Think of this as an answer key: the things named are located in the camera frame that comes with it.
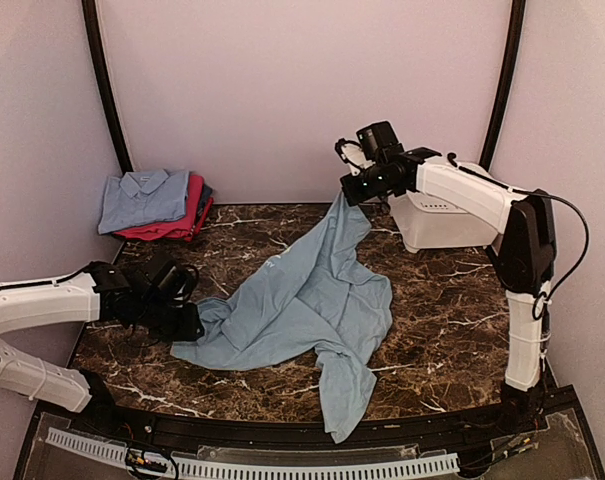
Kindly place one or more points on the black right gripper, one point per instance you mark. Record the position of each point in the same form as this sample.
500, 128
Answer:
354, 196

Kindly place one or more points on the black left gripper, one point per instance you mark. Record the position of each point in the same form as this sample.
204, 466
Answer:
187, 331

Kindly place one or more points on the blue cloth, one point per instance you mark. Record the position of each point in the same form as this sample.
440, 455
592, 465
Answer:
315, 295

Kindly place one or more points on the light blue button shirt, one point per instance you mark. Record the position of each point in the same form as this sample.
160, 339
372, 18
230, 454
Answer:
141, 198

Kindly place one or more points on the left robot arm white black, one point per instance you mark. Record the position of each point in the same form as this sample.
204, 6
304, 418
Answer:
155, 297

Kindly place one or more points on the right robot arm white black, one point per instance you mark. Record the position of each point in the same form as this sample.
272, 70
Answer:
522, 256

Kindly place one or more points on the white plastic bin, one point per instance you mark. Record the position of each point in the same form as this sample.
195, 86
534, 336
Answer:
448, 205

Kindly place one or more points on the folded pink red garment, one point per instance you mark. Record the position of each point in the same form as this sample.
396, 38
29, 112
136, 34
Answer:
178, 229

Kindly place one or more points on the folded red garment underneath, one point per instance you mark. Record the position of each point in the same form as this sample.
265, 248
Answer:
202, 212

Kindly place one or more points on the folded dark blue garment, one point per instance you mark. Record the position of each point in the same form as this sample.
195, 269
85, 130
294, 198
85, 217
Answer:
206, 194

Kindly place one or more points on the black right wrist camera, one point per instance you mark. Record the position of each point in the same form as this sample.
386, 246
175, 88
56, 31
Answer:
379, 142

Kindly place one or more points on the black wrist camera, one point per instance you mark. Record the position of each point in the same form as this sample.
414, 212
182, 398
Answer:
379, 142
163, 276

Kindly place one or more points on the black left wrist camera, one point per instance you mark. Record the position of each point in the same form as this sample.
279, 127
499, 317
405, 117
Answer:
163, 276

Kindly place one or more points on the right black frame post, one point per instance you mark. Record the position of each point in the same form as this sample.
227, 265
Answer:
503, 89

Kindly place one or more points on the black frame post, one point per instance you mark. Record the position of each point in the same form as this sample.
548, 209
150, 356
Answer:
503, 89
105, 90

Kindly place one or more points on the white slotted cable duct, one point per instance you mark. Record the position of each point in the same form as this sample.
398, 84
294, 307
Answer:
229, 463

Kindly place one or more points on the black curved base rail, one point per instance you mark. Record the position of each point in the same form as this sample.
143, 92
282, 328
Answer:
465, 430

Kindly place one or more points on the left black frame post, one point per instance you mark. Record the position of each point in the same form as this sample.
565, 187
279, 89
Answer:
105, 90

